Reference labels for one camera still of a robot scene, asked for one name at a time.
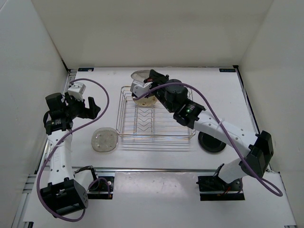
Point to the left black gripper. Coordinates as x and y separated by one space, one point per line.
90 113

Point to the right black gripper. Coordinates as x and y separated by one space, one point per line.
156 78

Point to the clear plate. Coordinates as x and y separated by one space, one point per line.
140 75
104 139

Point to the beige round plate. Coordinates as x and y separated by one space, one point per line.
145 101

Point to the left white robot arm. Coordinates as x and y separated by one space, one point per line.
66 190

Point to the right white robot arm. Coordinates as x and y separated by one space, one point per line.
254 150

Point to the black round plate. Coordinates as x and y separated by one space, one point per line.
210 144

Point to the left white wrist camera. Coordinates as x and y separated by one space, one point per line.
76 90

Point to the chrome wire dish rack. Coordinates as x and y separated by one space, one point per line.
154 122

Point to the metal rail bar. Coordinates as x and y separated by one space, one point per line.
103 169

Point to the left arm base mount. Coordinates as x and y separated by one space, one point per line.
100 190

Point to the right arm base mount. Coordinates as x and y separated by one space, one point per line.
211 189

